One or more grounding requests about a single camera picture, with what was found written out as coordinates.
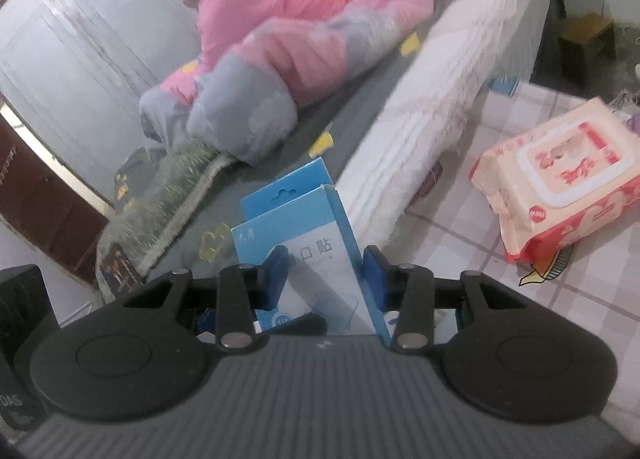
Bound white wardrobe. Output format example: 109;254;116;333
0;0;226;210

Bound small wooden stool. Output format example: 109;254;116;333
557;14;617;72

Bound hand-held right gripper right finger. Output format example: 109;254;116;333
362;245;523;354

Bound pink and grey quilt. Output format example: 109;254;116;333
137;0;488;164

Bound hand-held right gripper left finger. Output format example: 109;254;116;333
121;245;293;353

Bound green fuzzy blanket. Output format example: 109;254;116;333
95;139;241;300

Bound pink wet wipes packet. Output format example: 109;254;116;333
470;96;640;265

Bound blue cardboard plaster box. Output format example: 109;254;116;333
231;157;397;346

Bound white fringed blanket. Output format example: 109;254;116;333
332;0;556;240

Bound pink checked sheet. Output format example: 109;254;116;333
390;79;640;380

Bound brown wooden door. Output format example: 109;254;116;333
0;114;111;260

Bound grey printed bedsheet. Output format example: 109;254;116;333
112;24;436;290

